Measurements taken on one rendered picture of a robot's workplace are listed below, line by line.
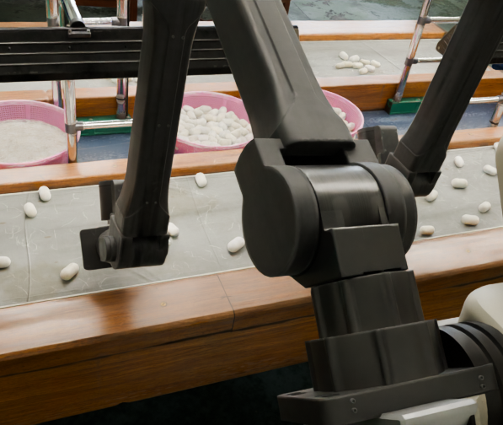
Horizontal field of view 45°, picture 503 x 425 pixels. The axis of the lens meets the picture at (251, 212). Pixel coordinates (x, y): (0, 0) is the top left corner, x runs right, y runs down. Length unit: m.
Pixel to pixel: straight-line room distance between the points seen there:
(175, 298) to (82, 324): 0.15
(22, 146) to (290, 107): 1.04
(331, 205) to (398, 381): 0.12
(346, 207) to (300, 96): 0.10
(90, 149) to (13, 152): 0.20
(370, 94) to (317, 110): 1.39
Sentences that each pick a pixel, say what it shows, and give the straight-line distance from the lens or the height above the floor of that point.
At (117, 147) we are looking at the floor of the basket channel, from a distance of 1.53.
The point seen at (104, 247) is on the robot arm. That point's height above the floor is 0.94.
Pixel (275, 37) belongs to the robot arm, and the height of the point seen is 1.31.
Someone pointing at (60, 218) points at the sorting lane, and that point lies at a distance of 1.21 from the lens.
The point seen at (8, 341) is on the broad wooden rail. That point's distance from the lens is 0.97.
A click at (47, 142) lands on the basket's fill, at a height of 0.73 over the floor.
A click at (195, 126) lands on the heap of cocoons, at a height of 0.73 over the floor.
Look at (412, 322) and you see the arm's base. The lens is 0.40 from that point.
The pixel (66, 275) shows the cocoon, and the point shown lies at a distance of 1.07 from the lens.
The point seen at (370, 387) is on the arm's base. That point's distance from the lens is 0.38.
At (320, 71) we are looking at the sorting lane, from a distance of 1.91.
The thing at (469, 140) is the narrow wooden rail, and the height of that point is 0.76.
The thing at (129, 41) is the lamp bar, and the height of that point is 1.09.
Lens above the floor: 1.50
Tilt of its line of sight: 37 degrees down
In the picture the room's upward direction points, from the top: 10 degrees clockwise
